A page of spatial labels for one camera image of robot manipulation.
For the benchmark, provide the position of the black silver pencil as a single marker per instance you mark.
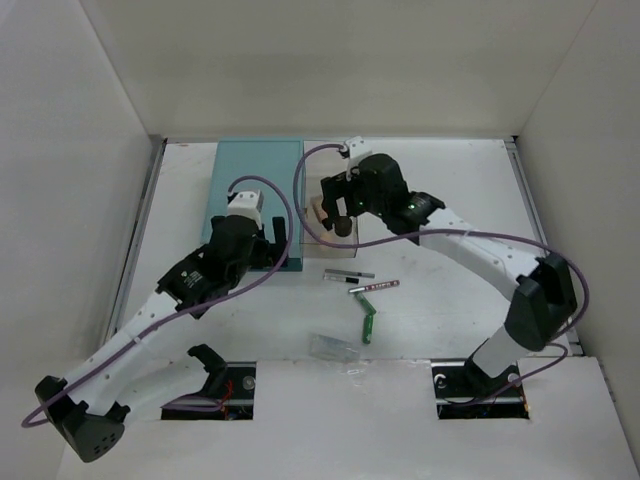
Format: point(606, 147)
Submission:
point(341, 279)

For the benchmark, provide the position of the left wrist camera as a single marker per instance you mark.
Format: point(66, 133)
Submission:
point(247, 204)

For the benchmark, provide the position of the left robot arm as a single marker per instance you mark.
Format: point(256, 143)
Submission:
point(154, 358)

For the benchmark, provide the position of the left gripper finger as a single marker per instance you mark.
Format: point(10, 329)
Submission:
point(270, 256)
point(279, 226)

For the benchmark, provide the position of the teal drawer box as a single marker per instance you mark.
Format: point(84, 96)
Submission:
point(274, 159)

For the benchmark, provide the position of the silver eyeliner pencil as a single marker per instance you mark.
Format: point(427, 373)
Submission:
point(348, 273)

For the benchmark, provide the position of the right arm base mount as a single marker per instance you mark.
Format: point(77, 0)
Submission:
point(463, 392)

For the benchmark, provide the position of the red lip pencil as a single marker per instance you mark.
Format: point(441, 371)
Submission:
point(374, 287)

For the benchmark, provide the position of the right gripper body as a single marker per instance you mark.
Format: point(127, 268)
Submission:
point(363, 199)

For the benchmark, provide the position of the beige foundation bottle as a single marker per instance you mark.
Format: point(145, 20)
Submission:
point(317, 208)

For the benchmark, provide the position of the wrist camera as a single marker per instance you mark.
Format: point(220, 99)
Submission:
point(355, 149)
point(247, 204)

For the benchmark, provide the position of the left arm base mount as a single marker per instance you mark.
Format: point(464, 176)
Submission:
point(229, 399)

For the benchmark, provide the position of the small black jar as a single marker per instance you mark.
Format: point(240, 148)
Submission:
point(343, 226)

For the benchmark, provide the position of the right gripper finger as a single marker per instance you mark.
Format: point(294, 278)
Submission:
point(331, 207)
point(338, 187)

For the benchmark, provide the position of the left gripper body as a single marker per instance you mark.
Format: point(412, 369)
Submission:
point(267, 245)

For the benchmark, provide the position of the aluminium rail right edge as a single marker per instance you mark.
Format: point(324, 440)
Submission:
point(570, 336)

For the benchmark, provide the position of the green tube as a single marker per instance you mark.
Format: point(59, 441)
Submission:
point(367, 307)
point(367, 329)

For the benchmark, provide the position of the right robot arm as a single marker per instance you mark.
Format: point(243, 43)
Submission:
point(539, 288)

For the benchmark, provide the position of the clear plastic tube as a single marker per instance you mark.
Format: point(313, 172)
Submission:
point(332, 349)

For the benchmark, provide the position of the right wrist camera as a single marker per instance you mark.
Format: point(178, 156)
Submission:
point(355, 149)

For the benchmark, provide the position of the green tube lower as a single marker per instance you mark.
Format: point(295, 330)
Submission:
point(367, 329)

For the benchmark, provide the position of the green tube upper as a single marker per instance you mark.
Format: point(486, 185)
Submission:
point(367, 307)

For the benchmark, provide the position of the beige makeup sponge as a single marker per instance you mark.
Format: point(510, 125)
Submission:
point(327, 235)

